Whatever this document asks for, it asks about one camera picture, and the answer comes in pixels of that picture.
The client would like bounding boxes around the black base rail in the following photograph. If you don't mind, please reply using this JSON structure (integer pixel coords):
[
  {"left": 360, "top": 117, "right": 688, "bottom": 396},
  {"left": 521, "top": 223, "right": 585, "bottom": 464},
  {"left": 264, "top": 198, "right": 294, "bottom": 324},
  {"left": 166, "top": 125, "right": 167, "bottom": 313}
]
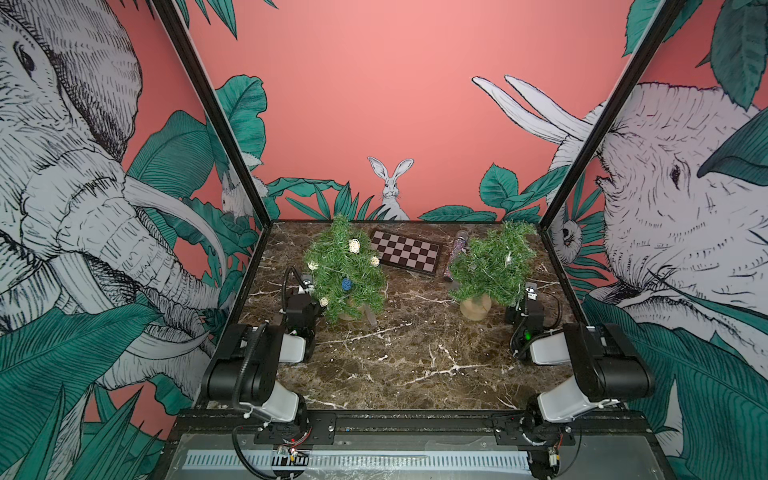
[{"left": 168, "top": 409, "right": 651, "bottom": 449}]

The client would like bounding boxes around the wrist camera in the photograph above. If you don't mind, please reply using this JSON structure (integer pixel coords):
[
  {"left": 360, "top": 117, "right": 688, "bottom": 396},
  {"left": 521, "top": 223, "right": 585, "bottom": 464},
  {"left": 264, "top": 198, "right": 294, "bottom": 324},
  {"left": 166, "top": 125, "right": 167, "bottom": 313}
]
[
  {"left": 525, "top": 282, "right": 538, "bottom": 303},
  {"left": 299, "top": 273, "right": 315, "bottom": 295}
]

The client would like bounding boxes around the brown checkered chess board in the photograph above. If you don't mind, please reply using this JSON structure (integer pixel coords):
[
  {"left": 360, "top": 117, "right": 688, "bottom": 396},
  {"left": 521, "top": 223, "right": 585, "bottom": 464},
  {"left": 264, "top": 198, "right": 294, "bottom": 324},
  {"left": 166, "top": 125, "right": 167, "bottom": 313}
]
[{"left": 370, "top": 229, "right": 442, "bottom": 277}]

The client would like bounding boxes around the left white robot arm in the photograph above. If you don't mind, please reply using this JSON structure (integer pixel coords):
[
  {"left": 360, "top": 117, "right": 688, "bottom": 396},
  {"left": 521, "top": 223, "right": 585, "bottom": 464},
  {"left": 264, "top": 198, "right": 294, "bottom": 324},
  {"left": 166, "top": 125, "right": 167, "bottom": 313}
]
[{"left": 201, "top": 292, "right": 322, "bottom": 434}]

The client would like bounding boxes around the purple glitter tube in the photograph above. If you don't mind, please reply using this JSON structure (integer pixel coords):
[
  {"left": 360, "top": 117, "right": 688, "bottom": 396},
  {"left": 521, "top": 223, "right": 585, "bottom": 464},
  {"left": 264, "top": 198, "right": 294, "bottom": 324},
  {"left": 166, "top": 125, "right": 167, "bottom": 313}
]
[{"left": 443, "top": 230, "right": 469, "bottom": 282}]

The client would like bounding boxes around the white slotted cable duct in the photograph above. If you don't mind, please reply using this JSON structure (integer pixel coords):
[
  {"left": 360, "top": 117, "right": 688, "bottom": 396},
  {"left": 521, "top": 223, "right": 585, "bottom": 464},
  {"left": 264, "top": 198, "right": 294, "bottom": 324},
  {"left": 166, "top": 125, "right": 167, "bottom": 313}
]
[{"left": 182, "top": 449, "right": 533, "bottom": 475}]

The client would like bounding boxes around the small christmas tree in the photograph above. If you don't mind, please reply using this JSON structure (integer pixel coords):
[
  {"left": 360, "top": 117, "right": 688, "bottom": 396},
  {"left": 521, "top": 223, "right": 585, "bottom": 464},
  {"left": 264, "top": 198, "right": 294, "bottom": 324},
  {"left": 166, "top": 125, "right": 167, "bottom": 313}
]
[
  {"left": 451, "top": 222, "right": 536, "bottom": 321},
  {"left": 304, "top": 215, "right": 387, "bottom": 324}
]

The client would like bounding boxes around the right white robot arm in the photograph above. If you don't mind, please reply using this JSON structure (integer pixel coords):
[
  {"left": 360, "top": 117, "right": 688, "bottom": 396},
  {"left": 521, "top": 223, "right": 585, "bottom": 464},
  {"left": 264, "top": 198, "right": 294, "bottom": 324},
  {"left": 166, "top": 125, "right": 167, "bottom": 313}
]
[{"left": 505, "top": 295, "right": 655, "bottom": 446}]

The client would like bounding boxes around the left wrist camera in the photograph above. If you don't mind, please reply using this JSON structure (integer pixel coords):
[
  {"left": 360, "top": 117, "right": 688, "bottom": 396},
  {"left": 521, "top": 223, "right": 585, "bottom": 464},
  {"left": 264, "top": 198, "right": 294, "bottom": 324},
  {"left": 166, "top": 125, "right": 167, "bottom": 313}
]
[{"left": 299, "top": 273, "right": 315, "bottom": 295}]

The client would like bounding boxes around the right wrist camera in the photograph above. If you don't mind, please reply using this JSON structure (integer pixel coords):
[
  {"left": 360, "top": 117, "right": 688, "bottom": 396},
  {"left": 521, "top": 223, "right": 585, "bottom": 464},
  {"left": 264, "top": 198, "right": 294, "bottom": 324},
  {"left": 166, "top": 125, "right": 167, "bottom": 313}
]
[{"left": 525, "top": 282, "right": 538, "bottom": 303}]

